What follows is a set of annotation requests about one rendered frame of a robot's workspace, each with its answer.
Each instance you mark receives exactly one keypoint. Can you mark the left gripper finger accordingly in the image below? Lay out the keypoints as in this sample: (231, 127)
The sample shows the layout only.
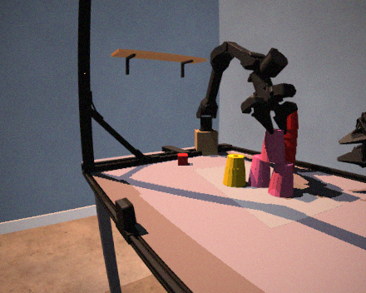
(281, 119)
(262, 115)

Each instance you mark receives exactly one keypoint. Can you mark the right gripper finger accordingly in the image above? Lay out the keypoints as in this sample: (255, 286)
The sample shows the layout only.
(351, 157)
(358, 135)

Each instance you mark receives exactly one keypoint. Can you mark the pink cup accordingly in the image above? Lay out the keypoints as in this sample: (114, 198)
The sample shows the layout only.
(273, 150)
(259, 173)
(282, 180)

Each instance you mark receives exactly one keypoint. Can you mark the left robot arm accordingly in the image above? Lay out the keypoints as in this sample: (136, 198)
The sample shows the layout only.
(270, 65)

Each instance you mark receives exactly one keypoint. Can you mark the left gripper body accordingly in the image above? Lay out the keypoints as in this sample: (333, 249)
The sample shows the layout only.
(260, 90)

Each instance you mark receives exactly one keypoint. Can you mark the small red cube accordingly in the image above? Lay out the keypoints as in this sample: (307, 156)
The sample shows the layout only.
(182, 159)

